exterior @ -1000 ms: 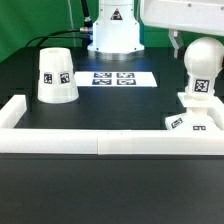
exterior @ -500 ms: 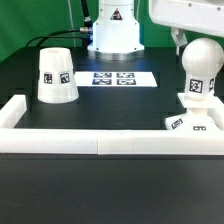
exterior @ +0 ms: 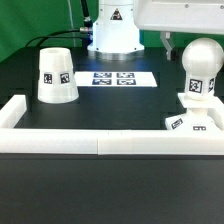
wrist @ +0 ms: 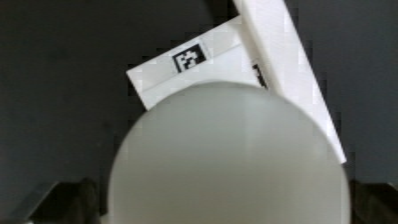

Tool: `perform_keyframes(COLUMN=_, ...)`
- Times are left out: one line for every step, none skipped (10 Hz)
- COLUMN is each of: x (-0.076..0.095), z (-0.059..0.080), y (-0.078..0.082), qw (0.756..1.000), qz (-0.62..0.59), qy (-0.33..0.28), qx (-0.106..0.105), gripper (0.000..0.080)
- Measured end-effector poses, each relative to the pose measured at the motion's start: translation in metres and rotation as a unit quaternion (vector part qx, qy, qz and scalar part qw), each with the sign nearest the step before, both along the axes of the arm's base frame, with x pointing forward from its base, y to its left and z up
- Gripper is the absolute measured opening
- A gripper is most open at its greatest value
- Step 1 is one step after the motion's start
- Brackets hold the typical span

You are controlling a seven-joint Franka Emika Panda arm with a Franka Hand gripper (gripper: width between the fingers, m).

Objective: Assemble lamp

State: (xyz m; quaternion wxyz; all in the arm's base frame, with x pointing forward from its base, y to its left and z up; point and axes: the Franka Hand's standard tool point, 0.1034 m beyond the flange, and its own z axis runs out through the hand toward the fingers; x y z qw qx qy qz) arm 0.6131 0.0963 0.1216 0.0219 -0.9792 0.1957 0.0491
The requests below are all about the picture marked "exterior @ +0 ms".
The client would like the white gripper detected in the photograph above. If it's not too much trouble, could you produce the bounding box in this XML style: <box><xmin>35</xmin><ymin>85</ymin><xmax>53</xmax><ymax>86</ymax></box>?
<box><xmin>133</xmin><ymin>0</ymin><xmax>224</xmax><ymax>61</ymax></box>

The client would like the white lamp bulb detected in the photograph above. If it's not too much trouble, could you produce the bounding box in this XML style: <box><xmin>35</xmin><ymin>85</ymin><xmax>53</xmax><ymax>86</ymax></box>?
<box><xmin>182</xmin><ymin>38</ymin><xmax>224</xmax><ymax>100</ymax></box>

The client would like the white lamp base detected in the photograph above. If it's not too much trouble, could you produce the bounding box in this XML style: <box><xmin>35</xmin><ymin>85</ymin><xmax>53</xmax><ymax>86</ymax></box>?
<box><xmin>165</xmin><ymin>93</ymin><xmax>224</xmax><ymax>132</ymax></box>

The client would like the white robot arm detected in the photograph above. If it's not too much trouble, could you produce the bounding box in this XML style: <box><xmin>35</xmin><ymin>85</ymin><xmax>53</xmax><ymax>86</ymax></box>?
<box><xmin>88</xmin><ymin>0</ymin><xmax>224</xmax><ymax>60</ymax></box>

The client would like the white lamp shade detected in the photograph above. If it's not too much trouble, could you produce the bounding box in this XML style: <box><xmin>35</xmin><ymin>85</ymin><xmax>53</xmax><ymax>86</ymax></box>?
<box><xmin>37</xmin><ymin>47</ymin><xmax>79</xmax><ymax>104</ymax></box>

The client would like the white marker sheet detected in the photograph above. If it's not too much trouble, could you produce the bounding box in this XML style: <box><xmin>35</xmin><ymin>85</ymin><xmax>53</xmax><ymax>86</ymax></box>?
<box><xmin>74</xmin><ymin>71</ymin><xmax>157</xmax><ymax>87</ymax></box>

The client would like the white U-shaped fence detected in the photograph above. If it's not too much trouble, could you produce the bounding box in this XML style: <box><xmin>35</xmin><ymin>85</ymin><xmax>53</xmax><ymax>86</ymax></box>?
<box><xmin>0</xmin><ymin>95</ymin><xmax>224</xmax><ymax>155</ymax></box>

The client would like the black cable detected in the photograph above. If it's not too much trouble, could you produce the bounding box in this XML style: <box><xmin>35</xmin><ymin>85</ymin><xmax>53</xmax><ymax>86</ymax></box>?
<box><xmin>25</xmin><ymin>0</ymin><xmax>94</xmax><ymax>48</ymax></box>

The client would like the grey thin cable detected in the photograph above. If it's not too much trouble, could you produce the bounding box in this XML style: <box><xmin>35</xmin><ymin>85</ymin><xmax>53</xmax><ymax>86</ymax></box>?
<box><xmin>66</xmin><ymin>0</ymin><xmax>77</xmax><ymax>48</ymax></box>

